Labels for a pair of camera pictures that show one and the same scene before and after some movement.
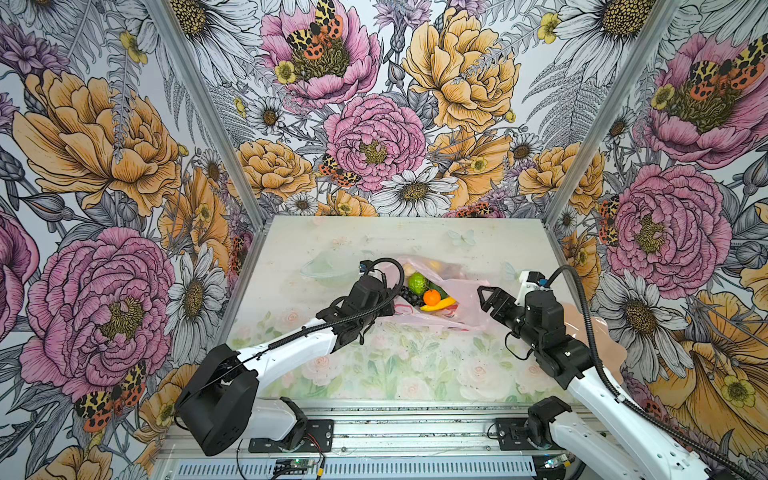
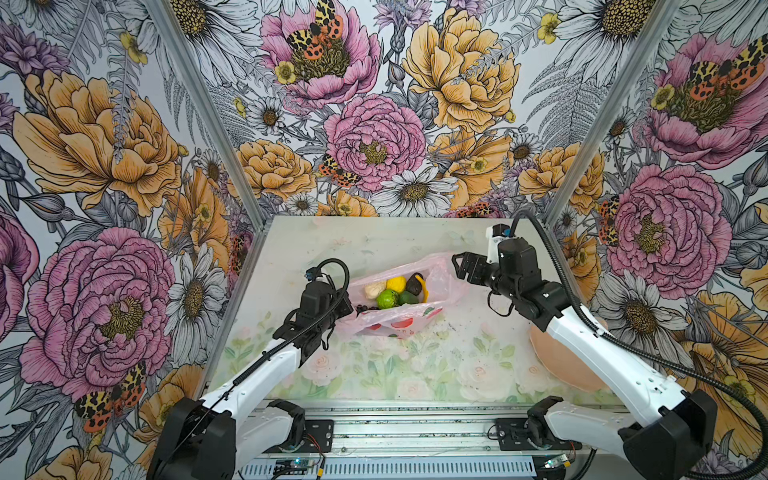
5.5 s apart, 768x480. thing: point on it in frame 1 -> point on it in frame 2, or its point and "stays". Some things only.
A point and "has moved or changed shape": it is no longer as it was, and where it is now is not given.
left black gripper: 385,297 -> 346,308
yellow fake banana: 442,304 -> 425,290
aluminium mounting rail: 409,431 stays
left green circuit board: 292,466 stays
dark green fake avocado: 432,286 -> 405,297
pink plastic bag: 459,316 has moved or changed shape
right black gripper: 494,301 -> 468,257
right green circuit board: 557,461 stays
